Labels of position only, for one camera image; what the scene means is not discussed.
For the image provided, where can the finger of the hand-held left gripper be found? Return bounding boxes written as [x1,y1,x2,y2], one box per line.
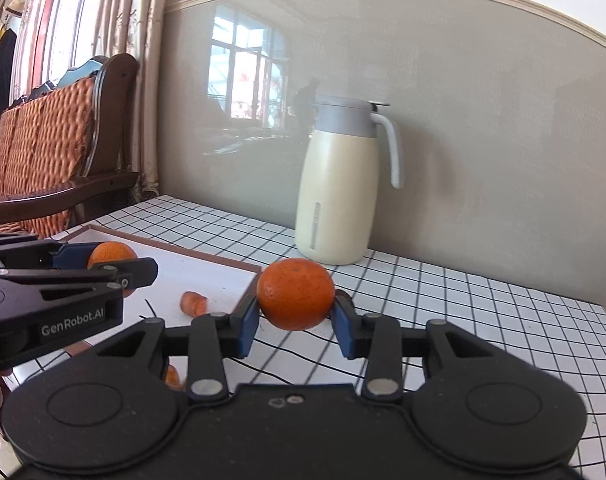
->
[0,232,102,271]
[0,258,159,306]

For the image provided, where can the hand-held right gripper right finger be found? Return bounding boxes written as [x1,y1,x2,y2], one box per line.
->
[331,296,510,404]

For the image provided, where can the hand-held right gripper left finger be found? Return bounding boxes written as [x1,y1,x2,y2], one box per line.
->
[80,295,261,404]

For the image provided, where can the carrot piece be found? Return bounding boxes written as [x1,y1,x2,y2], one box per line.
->
[180,291,208,317]

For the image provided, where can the brown cardboard box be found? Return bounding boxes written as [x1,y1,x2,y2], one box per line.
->
[3,224,262,396]

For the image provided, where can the orange woven back cushion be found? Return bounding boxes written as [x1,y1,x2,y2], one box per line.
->
[0,74,102,238]

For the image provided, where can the cream thermos jug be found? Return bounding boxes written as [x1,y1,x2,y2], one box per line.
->
[295,94,404,266]

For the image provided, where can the black checked white tablecloth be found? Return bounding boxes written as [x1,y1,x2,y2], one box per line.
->
[3,195,606,480]

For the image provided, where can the wooden chair orange cushion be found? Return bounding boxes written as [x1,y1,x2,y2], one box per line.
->
[0,53,142,241]

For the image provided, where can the beige patterned curtain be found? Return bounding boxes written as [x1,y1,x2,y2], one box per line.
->
[83,0,177,206]

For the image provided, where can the window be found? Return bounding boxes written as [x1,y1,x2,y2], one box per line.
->
[13,0,114,101]

